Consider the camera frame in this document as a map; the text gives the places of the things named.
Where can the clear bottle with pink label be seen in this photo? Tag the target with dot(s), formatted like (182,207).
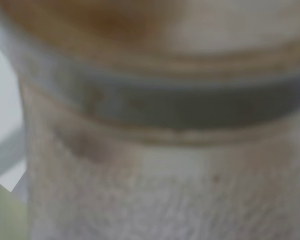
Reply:
(158,119)

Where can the pale green plastic cup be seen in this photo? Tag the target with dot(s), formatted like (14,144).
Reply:
(13,217)

